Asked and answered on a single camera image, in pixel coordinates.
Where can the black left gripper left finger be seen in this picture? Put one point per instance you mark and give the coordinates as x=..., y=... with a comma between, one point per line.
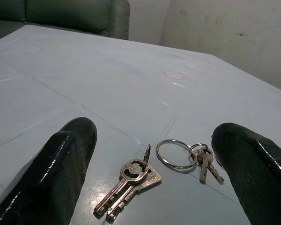
x=58, y=164

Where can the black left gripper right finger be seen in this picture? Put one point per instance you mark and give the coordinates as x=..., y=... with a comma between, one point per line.
x=255, y=168

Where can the small silver key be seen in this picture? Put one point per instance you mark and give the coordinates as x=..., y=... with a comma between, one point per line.
x=216, y=173
x=203, y=168

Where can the silver key with cutout head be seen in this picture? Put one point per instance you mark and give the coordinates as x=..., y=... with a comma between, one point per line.
x=118, y=189

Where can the silver flat-headed key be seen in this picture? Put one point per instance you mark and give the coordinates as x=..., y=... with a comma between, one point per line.
x=152, y=179

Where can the light plastic table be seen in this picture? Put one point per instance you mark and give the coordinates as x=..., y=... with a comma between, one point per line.
x=107, y=82

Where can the dark green leather sofa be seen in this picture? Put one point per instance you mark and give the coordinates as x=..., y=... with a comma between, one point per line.
x=72, y=14

